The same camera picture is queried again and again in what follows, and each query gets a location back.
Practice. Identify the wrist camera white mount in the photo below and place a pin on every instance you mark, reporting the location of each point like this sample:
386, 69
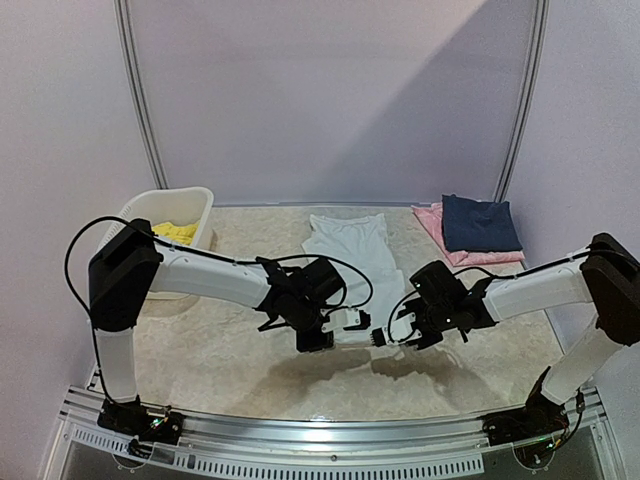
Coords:
346, 319
400, 331

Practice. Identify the front aluminium rail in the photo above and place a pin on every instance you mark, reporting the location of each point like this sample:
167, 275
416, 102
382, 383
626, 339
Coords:
225, 447

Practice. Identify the aluminium frame post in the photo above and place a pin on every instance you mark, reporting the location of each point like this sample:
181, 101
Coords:
525, 98
124, 22

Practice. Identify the white t-shirt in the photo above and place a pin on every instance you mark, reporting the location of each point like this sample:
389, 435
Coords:
374, 282

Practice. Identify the folded navy blue garment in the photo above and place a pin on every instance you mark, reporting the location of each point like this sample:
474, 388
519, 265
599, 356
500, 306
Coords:
478, 226

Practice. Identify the yellow garment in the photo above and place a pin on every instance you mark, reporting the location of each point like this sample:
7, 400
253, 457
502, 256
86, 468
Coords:
182, 234

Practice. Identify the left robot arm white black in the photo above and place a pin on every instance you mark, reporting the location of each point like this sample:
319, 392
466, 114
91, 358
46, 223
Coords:
297, 295

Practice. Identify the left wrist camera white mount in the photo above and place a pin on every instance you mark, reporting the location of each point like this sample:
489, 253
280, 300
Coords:
346, 319

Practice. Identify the white plastic laundry basket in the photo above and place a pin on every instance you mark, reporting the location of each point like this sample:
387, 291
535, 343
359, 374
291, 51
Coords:
128, 258

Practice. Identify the folded pink garment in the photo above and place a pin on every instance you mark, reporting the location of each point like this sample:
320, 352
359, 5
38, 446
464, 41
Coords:
431, 220

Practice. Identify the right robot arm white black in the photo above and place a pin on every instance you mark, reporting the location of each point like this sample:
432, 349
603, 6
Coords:
604, 274

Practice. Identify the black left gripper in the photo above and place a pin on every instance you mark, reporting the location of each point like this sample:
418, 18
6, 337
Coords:
305, 344

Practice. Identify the right aluminium frame post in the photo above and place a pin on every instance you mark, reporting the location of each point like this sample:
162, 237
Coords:
525, 98

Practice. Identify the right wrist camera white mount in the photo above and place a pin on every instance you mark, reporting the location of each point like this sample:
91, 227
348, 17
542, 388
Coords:
400, 331

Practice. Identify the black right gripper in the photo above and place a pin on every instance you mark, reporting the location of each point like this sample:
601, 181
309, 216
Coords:
420, 338

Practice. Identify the left aluminium frame post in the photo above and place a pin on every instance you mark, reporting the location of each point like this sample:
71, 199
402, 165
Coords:
124, 22

